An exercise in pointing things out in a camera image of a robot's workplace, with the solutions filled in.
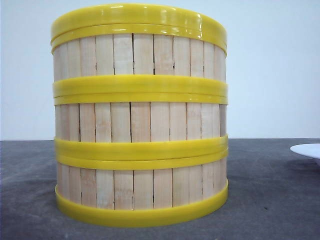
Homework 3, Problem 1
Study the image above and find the bamboo steamer basket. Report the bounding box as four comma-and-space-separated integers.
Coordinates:
51, 23, 228, 105
55, 158, 228, 227

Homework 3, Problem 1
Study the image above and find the white plate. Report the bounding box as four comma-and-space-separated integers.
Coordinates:
290, 143, 320, 160

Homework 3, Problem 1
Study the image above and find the woven bamboo steamer lid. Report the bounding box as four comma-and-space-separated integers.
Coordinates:
51, 3, 227, 43

